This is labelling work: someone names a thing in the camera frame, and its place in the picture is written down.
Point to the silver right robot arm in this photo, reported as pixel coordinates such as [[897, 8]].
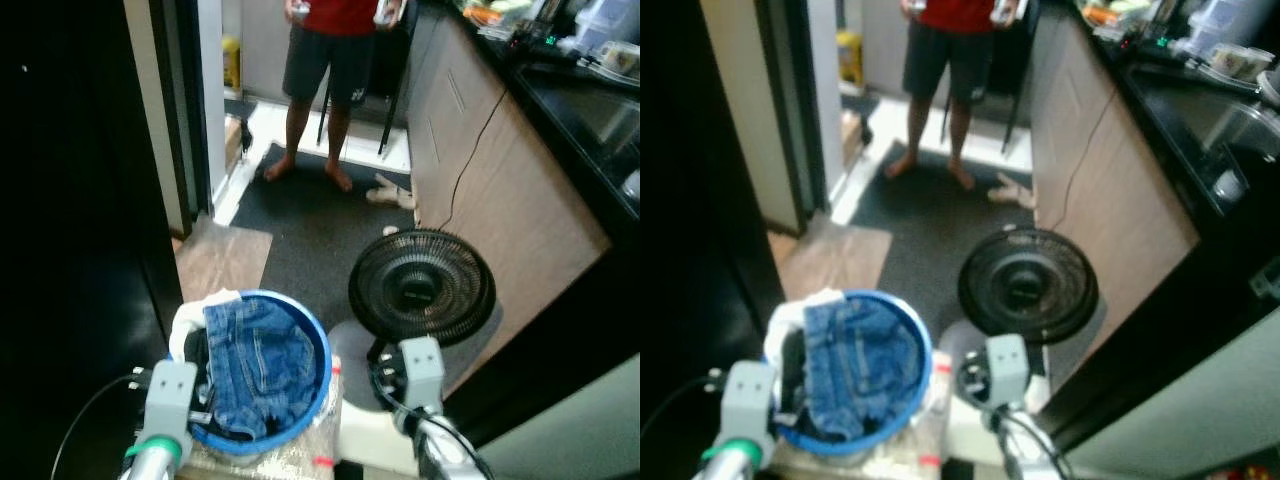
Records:
[[445, 450], [1025, 445]]

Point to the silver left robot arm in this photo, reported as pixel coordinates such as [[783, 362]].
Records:
[[152, 462], [728, 465]]

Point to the white washing machine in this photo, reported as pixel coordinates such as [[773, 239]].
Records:
[[1180, 400], [570, 430]]

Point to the blue round laundry basket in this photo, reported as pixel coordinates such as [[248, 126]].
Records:
[[922, 370], [318, 370]]

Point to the white cloth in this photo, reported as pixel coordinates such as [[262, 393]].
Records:
[[190, 320], [790, 318]]

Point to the blue denim jeans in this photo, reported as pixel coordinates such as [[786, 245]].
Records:
[[265, 365], [865, 365]]

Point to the black round floor fan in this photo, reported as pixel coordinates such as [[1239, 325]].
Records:
[[422, 290], [1028, 288]]

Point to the dark grey floor mat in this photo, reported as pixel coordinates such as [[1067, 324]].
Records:
[[300, 245], [920, 240]]

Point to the beige cloth on floor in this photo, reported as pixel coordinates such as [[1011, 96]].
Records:
[[1012, 190], [392, 192]]

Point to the wooden cabinet with black top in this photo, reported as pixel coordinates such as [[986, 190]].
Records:
[[500, 190], [1110, 190]]

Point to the yellow bottle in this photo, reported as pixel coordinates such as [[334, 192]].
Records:
[[232, 62], [850, 58]]

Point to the person in red shirt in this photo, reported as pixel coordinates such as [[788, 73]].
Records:
[[340, 20], [955, 15]]

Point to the patterned ceramic bowl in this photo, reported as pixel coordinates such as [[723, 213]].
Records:
[[1240, 60], [620, 58]]

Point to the translucent plastic container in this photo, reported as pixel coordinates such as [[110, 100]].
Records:
[[1225, 22], [610, 22]]

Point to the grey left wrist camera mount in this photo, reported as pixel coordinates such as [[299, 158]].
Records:
[[748, 400], [170, 395]]

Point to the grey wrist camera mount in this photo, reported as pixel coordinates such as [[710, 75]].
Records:
[[170, 395], [422, 372], [1007, 368], [748, 400]]

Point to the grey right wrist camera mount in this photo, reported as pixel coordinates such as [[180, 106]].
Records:
[[1007, 368], [422, 372]]

